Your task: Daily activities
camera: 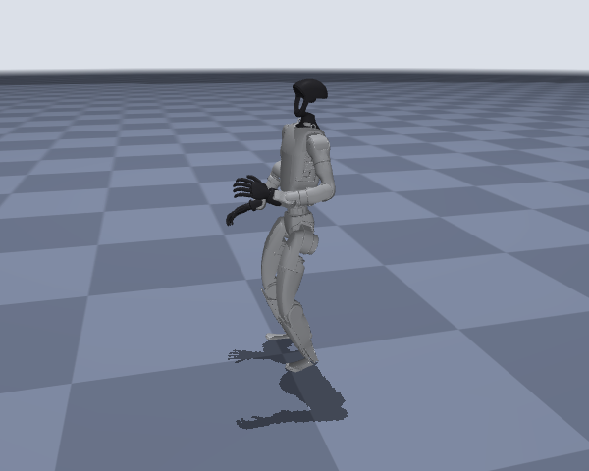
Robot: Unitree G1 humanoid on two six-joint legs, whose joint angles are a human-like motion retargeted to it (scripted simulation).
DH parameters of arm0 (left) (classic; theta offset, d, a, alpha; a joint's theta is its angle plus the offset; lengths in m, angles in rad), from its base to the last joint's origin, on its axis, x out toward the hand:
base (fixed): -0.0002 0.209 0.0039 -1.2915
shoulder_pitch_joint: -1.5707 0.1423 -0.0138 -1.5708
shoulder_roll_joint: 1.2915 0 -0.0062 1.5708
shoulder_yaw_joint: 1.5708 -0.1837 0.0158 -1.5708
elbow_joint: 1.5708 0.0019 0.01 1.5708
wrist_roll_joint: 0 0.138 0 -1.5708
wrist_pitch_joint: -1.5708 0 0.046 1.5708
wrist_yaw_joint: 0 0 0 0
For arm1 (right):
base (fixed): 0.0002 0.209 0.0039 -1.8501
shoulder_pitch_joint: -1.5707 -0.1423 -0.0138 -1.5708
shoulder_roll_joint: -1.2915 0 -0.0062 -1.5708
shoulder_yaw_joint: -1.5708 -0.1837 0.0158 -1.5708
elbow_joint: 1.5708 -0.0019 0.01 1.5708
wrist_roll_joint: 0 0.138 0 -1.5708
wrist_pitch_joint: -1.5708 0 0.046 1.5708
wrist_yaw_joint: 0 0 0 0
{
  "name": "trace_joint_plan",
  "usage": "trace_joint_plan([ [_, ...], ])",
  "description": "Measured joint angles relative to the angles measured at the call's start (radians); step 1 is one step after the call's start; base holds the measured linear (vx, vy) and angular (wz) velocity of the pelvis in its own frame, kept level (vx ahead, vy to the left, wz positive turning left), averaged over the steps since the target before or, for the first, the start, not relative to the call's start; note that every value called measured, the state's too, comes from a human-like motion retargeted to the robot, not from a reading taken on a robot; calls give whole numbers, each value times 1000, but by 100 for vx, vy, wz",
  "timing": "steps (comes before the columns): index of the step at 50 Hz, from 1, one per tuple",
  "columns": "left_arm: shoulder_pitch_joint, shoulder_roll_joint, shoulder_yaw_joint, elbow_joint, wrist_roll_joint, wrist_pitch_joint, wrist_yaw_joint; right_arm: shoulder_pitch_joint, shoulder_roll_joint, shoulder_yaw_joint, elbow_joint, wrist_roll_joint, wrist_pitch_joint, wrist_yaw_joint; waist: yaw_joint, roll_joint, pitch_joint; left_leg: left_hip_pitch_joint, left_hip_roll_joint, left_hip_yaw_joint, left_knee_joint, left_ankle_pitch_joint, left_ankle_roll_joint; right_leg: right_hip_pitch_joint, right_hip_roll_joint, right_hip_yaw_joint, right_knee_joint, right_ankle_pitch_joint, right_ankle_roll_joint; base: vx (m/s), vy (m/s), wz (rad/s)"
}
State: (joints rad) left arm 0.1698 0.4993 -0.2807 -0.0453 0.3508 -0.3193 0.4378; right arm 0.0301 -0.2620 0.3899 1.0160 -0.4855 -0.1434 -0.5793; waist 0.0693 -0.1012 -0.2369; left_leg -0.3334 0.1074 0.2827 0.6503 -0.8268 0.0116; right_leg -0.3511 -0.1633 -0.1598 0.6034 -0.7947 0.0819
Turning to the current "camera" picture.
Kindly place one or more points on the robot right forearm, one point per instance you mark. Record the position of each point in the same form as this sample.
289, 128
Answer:
274, 182

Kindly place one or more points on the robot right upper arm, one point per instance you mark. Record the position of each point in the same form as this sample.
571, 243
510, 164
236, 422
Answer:
277, 166

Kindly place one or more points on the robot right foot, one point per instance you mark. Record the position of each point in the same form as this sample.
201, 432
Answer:
270, 336

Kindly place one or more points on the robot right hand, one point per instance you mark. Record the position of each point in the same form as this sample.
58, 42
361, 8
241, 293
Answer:
252, 205

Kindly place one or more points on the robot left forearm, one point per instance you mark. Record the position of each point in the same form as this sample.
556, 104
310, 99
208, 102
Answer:
308, 197

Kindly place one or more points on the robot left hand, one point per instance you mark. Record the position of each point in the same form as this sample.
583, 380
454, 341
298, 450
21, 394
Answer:
258, 190

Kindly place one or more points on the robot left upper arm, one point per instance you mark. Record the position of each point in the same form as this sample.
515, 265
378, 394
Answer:
318, 147

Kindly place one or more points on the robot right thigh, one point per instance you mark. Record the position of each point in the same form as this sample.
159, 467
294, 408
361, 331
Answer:
273, 249

